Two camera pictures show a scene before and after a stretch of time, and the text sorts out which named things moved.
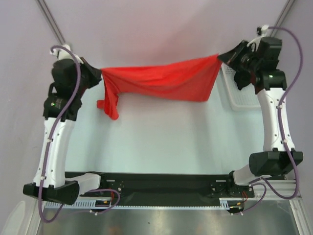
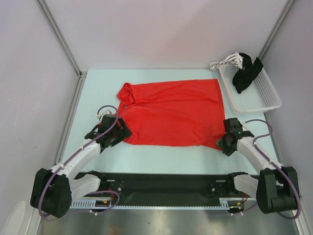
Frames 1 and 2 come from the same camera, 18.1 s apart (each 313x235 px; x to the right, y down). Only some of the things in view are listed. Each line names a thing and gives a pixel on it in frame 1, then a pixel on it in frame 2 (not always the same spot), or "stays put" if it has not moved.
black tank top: (242, 78) stays put
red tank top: (191, 81) to (180, 112)
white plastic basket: (246, 99) stays put
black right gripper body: (244, 58) to (222, 143)
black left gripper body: (88, 78) to (119, 134)
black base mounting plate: (168, 186) stays put
